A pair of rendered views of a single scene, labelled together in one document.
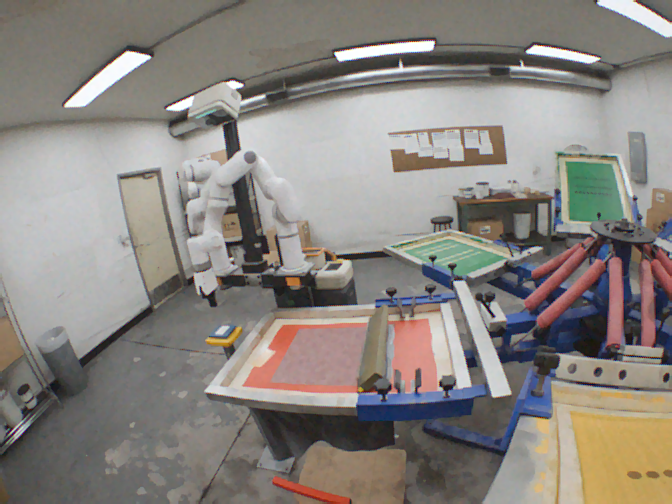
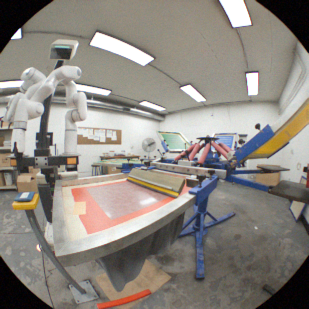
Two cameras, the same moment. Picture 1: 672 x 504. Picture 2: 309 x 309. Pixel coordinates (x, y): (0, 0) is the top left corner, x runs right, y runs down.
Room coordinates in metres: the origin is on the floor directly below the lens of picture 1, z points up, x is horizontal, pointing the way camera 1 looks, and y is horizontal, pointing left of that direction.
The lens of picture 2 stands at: (0.49, 0.46, 1.17)
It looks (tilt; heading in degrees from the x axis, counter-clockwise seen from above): 3 degrees down; 301
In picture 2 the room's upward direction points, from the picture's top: 1 degrees clockwise
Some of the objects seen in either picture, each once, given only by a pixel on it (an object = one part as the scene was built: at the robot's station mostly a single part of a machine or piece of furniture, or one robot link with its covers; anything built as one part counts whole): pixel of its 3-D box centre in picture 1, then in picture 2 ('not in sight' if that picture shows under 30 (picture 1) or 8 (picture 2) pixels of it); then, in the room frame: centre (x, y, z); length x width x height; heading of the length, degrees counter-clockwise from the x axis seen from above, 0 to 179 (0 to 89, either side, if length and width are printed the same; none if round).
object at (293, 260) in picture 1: (292, 250); (70, 142); (1.34, 0.19, 1.21); 0.16 x 0.13 x 0.15; 160
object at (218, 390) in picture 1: (343, 349); (134, 187); (0.87, 0.03, 0.97); 0.79 x 0.58 x 0.04; 76
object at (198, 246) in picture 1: (206, 247); (29, 112); (1.13, 0.51, 1.35); 0.15 x 0.10 x 0.11; 121
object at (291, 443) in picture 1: (326, 435); (155, 247); (0.68, 0.13, 0.74); 0.46 x 0.04 x 0.42; 76
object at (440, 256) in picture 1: (470, 244); (137, 157); (1.49, -0.74, 1.05); 1.08 x 0.61 x 0.23; 16
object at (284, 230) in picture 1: (285, 218); (72, 120); (1.32, 0.19, 1.37); 0.13 x 0.10 x 0.16; 31
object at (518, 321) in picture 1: (507, 325); not in sight; (0.74, -0.52, 1.02); 0.17 x 0.06 x 0.05; 76
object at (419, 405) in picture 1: (415, 405); (205, 187); (0.54, -0.14, 0.98); 0.30 x 0.05 x 0.07; 76
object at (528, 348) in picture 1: (468, 359); not in sight; (0.77, -0.39, 0.89); 1.24 x 0.06 x 0.06; 76
